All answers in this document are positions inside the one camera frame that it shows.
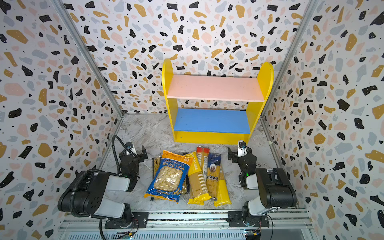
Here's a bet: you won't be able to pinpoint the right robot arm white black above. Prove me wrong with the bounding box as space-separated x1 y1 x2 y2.
228 141 297 228

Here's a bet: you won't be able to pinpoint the blue orange orecchiette bag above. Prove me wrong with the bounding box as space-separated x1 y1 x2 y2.
145 150 193 203

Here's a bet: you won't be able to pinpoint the dark blue spaghetti pack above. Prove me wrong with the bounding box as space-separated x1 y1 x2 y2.
206 153 221 201

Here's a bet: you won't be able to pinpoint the clear black penne bag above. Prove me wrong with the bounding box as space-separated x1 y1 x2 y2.
151 156 190 201

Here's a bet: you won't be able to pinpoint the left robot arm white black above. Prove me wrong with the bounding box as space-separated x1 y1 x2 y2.
58 143 149 229

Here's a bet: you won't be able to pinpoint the red spaghetti pack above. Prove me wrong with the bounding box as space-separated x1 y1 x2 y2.
197 147 210 181

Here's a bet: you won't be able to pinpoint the left aluminium corner post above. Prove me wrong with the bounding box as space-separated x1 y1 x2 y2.
52 1 124 118

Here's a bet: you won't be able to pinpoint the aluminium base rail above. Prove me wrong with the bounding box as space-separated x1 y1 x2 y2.
57 209 317 240

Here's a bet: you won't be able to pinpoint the right aluminium corner post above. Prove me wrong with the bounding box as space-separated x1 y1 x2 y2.
261 0 319 119

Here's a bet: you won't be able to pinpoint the black corrugated cable conduit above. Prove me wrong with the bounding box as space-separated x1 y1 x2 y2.
69 134 133 240

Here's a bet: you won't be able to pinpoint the yellow shelf pink blue boards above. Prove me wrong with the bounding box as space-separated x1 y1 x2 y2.
162 59 274 145

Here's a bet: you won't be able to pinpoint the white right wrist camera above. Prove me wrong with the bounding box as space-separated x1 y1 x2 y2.
237 141 247 158

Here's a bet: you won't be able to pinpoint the yellow Pastatime spaghetti pack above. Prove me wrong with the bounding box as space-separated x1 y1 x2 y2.
185 151 211 206

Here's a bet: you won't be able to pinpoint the plain yellow spaghetti pack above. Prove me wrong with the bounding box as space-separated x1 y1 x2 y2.
214 171 232 207

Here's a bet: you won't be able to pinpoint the aluminium corner post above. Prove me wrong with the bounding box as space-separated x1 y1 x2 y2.
261 0 319 119
52 1 124 118

